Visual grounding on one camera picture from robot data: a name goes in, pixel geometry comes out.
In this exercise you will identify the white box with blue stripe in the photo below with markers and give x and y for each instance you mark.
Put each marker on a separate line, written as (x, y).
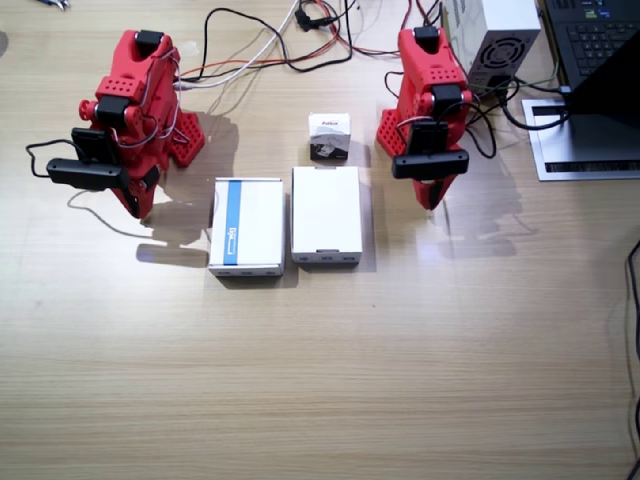
(250, 225)

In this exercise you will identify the black laptop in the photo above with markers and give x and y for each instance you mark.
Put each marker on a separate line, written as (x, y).
(600, 45)

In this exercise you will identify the red robot arm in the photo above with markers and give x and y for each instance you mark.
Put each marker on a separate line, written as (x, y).
(125, 55)
(425, 65)

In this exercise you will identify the silver metal plate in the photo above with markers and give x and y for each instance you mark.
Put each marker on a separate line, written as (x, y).
(575, 150)

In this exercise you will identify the black webcam on gripper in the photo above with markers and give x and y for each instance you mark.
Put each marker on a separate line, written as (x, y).
(430, 165)
(85, 172)

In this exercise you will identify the small white black packet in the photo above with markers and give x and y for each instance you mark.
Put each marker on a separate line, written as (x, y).
(329, 137)

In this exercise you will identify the small pliers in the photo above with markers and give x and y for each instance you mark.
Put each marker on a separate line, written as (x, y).
(62, 5)

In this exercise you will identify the plain white box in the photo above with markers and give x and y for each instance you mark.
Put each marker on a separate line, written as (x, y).
(326, 210)

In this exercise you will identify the white power supply unit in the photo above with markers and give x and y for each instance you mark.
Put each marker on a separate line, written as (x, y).
(505, 30)

